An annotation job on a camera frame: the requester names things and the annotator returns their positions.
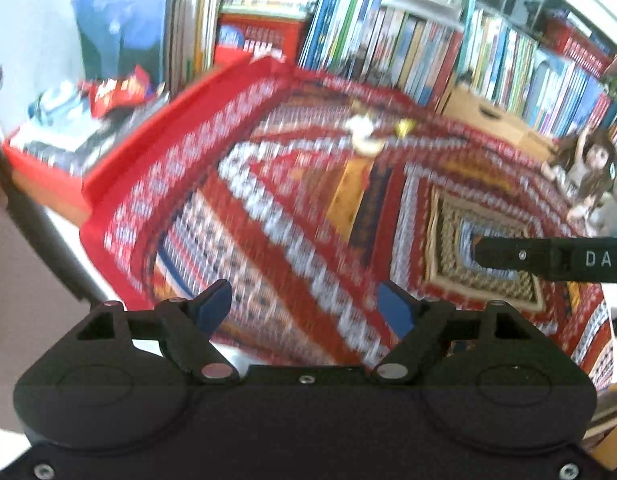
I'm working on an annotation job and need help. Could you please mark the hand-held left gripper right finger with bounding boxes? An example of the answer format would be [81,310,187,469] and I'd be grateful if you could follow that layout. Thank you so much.
[369,280,537,385]

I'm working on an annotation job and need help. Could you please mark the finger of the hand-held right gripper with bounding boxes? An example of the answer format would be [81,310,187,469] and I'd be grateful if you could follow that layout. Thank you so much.
[475,236,553,282]

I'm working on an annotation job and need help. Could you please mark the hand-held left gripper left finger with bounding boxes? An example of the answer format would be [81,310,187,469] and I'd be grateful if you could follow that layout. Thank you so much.
[73,279,242,385]

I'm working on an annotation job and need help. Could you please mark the white tissue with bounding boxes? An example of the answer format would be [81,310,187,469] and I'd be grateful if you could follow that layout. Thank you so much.
[345,114,385,157]

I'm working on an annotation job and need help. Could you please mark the brown haired doll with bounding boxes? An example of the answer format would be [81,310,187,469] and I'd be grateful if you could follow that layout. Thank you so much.
[540,126,617,232]

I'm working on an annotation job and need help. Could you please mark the red patterned tablecloth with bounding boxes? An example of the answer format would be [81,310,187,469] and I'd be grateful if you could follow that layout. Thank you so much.
[80,56,615,392]

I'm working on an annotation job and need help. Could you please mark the wooden drawer cabinet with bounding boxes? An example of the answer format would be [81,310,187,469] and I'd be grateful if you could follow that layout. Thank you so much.
[437,84,560,162]

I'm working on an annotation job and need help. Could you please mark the red tray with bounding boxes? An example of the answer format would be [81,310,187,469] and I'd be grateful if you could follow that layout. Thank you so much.
[1,97,175,212]

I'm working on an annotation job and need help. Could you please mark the red snack packet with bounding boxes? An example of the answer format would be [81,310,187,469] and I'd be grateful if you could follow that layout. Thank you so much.
[87,66,155,117]

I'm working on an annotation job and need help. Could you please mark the blue plastic packet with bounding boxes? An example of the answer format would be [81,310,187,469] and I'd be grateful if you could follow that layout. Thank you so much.
[27,81,95,127]

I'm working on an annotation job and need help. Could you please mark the row of tall blue books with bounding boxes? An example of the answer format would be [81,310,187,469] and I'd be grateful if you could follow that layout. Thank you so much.
[297,0,465,107]

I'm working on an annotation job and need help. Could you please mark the red plastic crate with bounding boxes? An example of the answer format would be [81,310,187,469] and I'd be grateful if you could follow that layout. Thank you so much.
[215,11,310,69]

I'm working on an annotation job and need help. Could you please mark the row of pale upright books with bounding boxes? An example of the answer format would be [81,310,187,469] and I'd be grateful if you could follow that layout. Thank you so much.
[170,0,225,92]

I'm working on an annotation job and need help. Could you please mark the large dark blue book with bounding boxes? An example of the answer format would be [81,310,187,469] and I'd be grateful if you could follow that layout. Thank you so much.
[71,0,176,97]

